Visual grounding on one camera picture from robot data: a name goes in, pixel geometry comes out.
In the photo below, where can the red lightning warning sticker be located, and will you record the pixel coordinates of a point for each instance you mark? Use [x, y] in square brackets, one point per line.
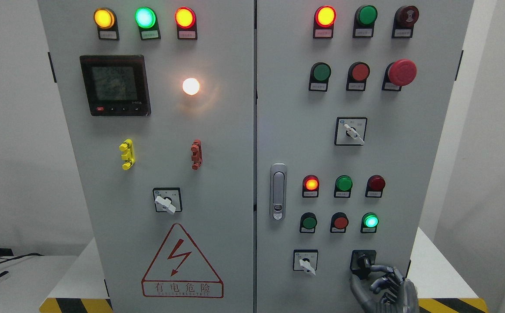
[180, 269]

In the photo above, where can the upper right white selector switch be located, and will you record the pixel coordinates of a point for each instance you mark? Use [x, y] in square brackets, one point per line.
[350, 131]

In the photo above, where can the yellow indicator light top left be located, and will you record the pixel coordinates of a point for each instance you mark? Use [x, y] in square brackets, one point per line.
[106, 22]

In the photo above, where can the dark red buzzer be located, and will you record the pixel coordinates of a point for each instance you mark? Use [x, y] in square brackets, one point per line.
[404, 20]

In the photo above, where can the red lit indicator middle left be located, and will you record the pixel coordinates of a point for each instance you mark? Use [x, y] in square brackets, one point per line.
[310, 187]

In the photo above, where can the red push button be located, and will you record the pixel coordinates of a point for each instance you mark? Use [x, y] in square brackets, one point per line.
[357, 75]
[339, 223]

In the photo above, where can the red indicator middle right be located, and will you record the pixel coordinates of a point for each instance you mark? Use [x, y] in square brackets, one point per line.
[375, 186]

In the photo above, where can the red terminal connector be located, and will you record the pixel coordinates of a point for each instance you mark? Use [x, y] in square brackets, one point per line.
[196, 157]

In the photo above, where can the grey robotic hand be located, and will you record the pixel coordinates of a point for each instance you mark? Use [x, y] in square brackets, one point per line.
[391, 293]

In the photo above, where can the black rotary knob switch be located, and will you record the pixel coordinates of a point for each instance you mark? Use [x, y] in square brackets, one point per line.
[361, 262]

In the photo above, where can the silver door latch handle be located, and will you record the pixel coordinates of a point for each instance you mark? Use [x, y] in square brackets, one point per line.
[278, 176]

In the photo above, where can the white glowing lamp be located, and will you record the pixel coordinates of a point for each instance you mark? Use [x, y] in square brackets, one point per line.
[191, 86]

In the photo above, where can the green lit indicator light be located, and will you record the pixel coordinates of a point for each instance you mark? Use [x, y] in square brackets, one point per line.
[147, 23]

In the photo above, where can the grey electrical control cabinet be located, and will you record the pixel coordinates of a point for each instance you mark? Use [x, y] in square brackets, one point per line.
[253, 60]

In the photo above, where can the red-orange indicator light left door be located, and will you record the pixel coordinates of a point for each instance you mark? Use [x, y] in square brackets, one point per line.
[186, 23]

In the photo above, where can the red lit indicator right door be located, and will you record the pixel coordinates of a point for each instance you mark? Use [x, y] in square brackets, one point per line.
[323, 22]

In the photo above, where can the green indicator middle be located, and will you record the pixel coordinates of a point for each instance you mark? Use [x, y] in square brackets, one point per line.
[343, 187]

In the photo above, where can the green push button lower right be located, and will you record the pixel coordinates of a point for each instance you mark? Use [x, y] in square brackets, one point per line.
[369, 223]

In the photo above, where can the green push button upper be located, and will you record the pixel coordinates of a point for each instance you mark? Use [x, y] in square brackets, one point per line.
[319, 77]

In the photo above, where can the red emergency stop mushroom button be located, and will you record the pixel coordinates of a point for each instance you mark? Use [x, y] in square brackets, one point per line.
[399, 74]

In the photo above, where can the left door white selector switch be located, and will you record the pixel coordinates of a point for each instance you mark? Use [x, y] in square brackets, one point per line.
[167, 200]

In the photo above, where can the red push button upper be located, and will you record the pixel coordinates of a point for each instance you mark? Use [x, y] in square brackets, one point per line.
[357, 75]

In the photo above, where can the green indicator top right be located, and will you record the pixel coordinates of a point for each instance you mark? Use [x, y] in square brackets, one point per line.
[364, 21]

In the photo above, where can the black digital power meter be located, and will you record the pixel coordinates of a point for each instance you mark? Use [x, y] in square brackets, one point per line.
[116, 85]

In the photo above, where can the green push button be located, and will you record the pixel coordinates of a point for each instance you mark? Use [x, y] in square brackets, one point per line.
[369, 223]
[319, 77]
[308, 223]

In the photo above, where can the red push button lower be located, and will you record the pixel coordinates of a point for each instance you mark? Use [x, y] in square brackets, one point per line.
[339, 223]

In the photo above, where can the lower white selector switch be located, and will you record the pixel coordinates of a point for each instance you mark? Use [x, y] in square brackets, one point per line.
[305, 260]

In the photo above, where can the yellow terminal connector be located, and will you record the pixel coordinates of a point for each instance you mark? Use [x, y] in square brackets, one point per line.
[127, 154]

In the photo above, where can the green push button lower left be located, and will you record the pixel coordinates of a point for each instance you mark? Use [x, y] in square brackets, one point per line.
[308, 223]

